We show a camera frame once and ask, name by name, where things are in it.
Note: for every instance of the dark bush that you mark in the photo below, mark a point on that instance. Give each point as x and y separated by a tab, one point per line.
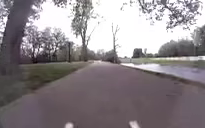
110	56

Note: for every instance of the bare thin tree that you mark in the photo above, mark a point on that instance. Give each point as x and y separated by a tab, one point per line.
114	43

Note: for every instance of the reddish asphalt path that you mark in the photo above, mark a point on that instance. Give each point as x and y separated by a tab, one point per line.
116	93

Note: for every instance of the dark pole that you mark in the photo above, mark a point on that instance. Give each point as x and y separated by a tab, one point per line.
69	51

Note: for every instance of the dark distant tree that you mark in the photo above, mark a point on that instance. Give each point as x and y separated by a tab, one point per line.
137	53

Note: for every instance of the grass bank across water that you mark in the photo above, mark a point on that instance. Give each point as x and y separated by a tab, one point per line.
156	61

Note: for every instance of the grass verge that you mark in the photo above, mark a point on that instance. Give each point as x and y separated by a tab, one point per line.
40	73

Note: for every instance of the robot's own part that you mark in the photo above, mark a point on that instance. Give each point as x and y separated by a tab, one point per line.
134	124
69	125

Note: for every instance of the row of trees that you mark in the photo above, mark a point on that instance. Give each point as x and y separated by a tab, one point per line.
33	43

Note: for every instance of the canal water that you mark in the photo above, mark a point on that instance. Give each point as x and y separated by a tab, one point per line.
183	70

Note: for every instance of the trees across the water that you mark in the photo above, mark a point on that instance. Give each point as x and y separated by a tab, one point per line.
183	46

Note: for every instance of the thick leaning tree trunk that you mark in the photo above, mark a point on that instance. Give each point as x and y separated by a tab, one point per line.
15	40

